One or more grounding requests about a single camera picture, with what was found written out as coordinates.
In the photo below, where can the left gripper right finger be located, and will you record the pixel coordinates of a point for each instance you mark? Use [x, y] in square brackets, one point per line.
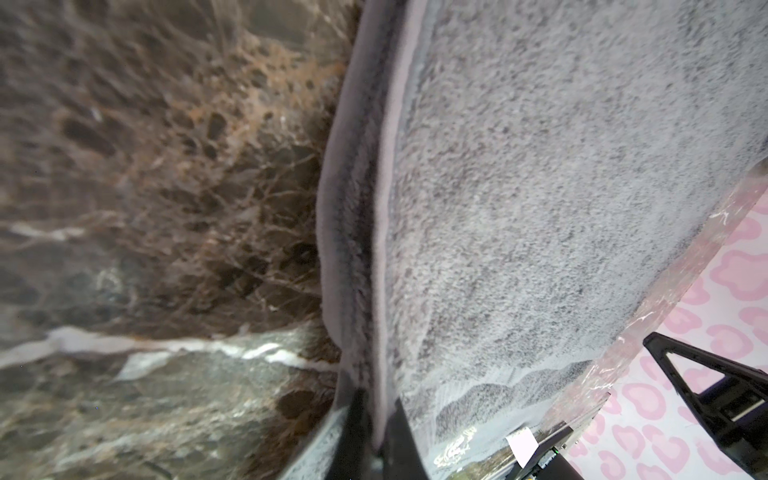
[401, 458]

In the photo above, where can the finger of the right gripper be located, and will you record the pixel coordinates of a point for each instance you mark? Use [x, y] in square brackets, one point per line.
[733, 411]

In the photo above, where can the grey terry towel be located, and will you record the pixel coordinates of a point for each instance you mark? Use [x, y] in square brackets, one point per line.
[504, 183]

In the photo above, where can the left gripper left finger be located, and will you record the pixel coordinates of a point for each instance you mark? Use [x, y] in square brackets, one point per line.
[352, 457]

